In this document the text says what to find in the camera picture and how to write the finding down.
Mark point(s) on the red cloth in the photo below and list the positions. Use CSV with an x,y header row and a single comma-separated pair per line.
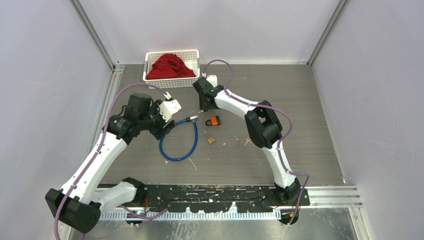
x,y
169,66

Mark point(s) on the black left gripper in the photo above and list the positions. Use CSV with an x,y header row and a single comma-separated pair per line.
x,y
160,131

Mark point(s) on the small silver key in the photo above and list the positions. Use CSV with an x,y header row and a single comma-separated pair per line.
x,y
237,141

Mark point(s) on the orange black padlock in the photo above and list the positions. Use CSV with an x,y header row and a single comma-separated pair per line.
x,y
213,121

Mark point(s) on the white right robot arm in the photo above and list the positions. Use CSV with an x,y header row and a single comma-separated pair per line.
x,y
264,130

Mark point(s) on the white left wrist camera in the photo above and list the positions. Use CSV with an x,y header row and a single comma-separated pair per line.
x,y
168,108

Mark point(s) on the brass padlock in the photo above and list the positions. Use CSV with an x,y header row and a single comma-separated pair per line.
x,y
210,139

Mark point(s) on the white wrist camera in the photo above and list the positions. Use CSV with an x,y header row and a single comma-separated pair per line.
x,y
212,79
168,108

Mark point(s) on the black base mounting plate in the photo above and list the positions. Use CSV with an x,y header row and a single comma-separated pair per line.
x,y
215,198

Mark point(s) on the silver key bunch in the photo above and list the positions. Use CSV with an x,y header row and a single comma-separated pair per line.
x,y
248,141

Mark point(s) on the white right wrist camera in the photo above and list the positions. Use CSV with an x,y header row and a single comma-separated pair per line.
x,y
212,79

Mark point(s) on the blue cable lock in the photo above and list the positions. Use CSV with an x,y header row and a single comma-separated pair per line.
x,y
182,143

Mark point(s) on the white perforated plastic basket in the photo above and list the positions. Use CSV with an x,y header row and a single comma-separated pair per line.
x,y
189,56

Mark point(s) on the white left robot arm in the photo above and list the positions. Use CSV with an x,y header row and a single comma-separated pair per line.
x,y
76,203

